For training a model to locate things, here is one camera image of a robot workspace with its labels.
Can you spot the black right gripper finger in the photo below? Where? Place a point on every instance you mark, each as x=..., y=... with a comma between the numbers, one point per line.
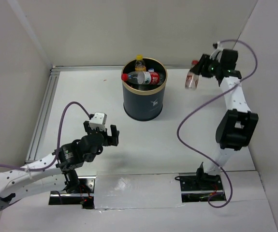
x=204, y=58
x=197, y=68

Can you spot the clear bottle red cap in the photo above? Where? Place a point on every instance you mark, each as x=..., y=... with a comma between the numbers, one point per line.
x=191, y=81

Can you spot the clear bottle red label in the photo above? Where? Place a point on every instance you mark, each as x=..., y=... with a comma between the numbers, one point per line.
x=143, y=78

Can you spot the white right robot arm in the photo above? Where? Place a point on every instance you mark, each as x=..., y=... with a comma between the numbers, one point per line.
x=238, y=124

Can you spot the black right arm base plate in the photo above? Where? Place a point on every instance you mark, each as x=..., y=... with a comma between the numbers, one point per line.
x=194, y=189

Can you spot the dark bin with gold rim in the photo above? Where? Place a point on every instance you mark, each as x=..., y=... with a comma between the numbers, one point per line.
x=144, y=103

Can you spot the clear bottle yellow cap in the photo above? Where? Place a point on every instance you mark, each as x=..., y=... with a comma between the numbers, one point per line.
x=140, y=65

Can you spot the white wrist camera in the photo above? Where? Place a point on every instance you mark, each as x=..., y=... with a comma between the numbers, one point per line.
x=218, y=49
x=98, y=121

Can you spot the silver tape sheet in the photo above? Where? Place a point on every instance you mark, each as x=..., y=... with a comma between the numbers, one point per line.
x=137, y=191

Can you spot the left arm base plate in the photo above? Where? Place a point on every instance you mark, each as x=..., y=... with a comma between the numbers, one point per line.
x=83, y=196

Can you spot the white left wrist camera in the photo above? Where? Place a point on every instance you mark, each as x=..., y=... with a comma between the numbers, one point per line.
x=98, y=121

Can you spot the aluminium frame rail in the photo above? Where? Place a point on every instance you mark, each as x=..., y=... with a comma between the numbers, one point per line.
x=179, y=134

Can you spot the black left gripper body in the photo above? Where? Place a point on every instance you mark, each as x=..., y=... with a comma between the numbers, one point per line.
x=105, y=143

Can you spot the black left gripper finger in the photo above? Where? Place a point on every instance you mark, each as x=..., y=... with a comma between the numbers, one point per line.
x=87, y=128
x=113, y=139

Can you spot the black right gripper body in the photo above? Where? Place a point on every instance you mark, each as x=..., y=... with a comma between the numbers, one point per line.
x=209, y=70

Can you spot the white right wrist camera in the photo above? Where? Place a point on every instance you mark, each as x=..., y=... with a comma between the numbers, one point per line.
x=218, y=49

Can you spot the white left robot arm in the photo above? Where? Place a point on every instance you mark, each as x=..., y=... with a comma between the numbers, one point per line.
x=56, y=171

